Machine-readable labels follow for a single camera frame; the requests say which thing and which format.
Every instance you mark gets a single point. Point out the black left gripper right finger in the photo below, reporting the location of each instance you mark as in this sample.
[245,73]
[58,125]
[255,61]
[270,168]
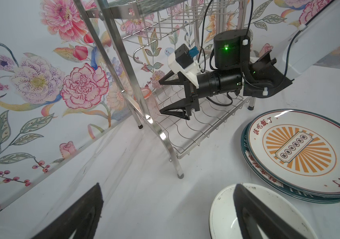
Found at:
[255,217]

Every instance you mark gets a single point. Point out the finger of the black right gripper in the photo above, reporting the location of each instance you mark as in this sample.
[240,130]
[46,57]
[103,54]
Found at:
[173,79]
[182,108]

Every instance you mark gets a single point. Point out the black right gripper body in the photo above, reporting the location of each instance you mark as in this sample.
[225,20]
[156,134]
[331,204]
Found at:
[210,84]

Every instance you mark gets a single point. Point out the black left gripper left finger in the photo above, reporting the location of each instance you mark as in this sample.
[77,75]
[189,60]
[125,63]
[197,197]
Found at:
[79,221]

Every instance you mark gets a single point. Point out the orange bowl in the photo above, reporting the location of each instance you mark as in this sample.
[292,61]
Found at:
[223,223]

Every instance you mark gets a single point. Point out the dark rimmed white plate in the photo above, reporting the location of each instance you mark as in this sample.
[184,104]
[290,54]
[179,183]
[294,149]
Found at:
[276,184]

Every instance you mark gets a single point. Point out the orange patterned plate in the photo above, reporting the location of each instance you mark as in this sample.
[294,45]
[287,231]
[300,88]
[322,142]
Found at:
[299,148]

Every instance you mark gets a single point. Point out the pink drinking glass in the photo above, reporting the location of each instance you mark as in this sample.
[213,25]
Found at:
[151,103]

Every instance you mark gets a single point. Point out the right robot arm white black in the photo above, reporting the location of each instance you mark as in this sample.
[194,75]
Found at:
[317,35]

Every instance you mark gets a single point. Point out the steel two-tier dish rack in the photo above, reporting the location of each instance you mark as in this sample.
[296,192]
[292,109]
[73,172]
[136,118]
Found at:
[130,31]

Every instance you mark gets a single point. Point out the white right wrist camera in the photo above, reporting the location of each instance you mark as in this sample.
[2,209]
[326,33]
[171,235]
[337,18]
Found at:
[183,60]

